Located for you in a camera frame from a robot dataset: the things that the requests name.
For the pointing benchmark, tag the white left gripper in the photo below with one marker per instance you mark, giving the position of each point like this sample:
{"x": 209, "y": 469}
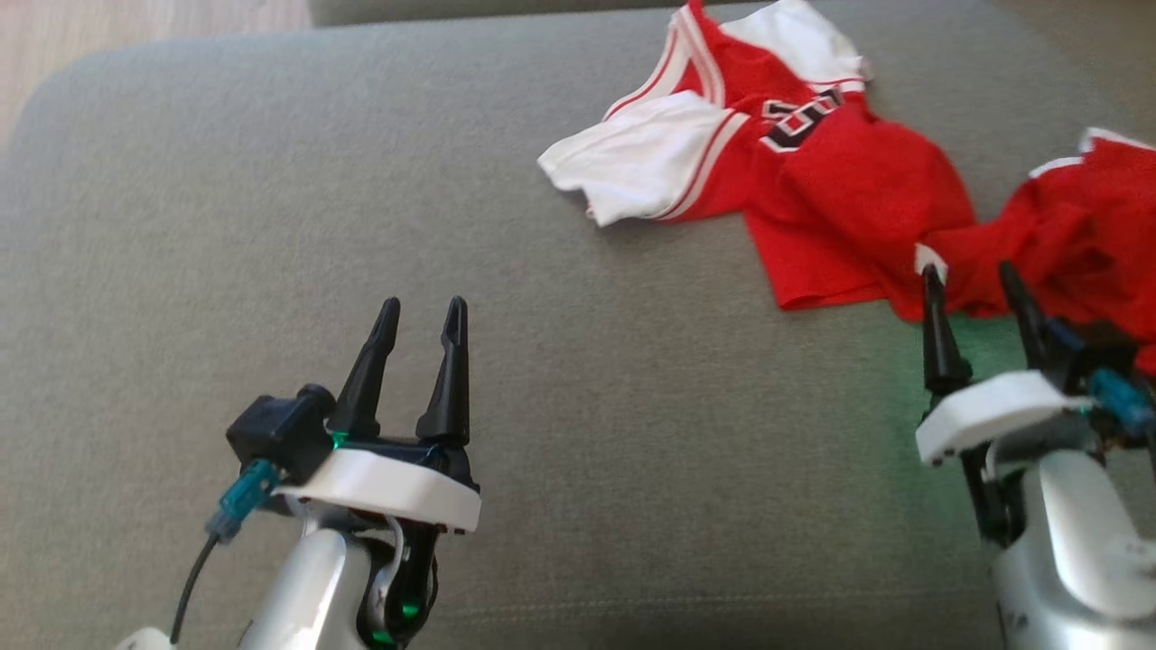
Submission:
{"x": 388, "y": 483}

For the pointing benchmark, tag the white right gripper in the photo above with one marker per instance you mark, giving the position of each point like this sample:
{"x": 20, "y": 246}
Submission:
{"x": 993, "y": 411}

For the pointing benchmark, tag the red shorts with white trim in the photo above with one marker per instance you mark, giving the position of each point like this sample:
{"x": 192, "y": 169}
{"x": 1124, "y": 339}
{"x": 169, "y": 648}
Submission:
{"x": 1075, "y": 235}

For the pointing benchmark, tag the red jersey with white sleeves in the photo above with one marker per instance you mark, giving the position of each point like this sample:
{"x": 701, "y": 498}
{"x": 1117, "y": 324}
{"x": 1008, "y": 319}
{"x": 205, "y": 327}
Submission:
{"x": 840, "y": 199}

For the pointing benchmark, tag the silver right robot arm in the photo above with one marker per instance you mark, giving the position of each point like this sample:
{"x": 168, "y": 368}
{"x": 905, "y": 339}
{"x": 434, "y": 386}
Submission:
{"x": 1084, "y": 551}

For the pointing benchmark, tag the grey fabric sofa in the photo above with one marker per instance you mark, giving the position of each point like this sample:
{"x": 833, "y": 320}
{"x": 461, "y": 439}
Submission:
{"x": 542, "y": 361}

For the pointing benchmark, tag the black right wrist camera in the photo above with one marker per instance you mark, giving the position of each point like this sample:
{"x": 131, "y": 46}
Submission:
{"x": 1088, "y": 352}

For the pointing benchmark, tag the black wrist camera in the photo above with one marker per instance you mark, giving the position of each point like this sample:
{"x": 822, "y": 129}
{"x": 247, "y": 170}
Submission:
{"x": 275, "y": 433}
{"x": 1088, "y": 352}

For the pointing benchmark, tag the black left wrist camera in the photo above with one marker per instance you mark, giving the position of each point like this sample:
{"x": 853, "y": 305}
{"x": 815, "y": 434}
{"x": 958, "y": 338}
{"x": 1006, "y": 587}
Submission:
{"x": 275, "y": 433}

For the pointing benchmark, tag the teal right camera connector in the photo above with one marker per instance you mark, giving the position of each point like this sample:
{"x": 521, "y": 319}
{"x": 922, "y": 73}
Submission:
{"x": 1120, "y": 397}

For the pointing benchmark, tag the teal camera connector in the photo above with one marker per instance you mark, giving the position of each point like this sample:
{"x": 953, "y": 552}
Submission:
{"x": 239, "y": 501}
{"x": 1120, "y": 397}

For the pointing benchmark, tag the teal left camera connector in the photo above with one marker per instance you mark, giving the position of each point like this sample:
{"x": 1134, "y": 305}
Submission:
{"x": 239, "y": 501}

